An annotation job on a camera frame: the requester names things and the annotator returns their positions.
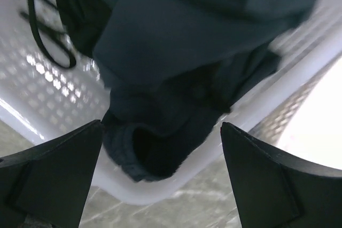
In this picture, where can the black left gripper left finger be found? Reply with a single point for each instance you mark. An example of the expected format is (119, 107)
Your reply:
(51, 181)

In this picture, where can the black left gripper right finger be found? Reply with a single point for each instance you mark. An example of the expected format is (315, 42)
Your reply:
(274, 188)

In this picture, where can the dark navy shorts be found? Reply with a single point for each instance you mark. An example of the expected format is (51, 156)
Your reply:
(174, 67)

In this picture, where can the grey plastic basket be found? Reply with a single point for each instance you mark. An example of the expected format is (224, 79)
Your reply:
(42, 102)

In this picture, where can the black drawstring garment in basket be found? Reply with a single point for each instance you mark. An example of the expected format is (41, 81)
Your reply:
(84, 22)

